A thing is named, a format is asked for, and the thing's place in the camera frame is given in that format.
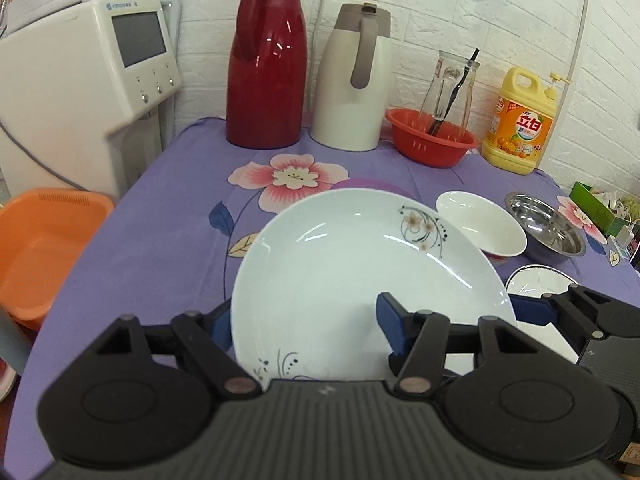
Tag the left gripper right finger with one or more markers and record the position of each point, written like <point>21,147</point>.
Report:
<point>419,346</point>

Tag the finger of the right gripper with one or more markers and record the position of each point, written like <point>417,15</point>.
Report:
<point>530,310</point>

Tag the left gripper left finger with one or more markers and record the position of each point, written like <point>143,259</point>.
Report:
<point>204,341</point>

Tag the white blue-rimmed plate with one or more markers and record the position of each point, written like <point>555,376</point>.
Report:
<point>528,287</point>

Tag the stainless steel bowl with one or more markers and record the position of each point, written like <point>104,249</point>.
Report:
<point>551,238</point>

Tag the white red-patterned bowl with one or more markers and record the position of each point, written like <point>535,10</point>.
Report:
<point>488,226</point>

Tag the large white floral plate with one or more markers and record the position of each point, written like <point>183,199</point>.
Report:
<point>303,302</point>

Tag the green box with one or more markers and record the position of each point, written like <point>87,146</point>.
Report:
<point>608,222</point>

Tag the purple floral tablecloth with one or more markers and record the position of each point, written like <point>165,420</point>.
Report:
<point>157,255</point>

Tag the yellow detergent bottle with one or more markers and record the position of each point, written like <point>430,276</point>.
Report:
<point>523,119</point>

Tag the red plastic colander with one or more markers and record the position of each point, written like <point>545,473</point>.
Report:
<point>444,150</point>

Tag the grey-blue cylinder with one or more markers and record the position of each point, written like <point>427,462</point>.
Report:
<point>15,347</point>

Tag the orange plastic basin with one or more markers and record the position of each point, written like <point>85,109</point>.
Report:
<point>43,233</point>

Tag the white saucer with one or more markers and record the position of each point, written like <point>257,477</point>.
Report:
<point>7,379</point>

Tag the black straw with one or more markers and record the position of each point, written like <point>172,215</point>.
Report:
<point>457,74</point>

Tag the glass carafe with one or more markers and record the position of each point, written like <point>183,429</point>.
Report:
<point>460,113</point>

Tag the red thermos jug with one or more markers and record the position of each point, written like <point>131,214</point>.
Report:
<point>267,75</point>

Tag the white thermos jug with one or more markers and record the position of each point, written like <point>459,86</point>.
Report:
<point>354,79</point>

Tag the white water dispenser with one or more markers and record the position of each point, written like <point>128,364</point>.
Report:
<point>81,92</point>

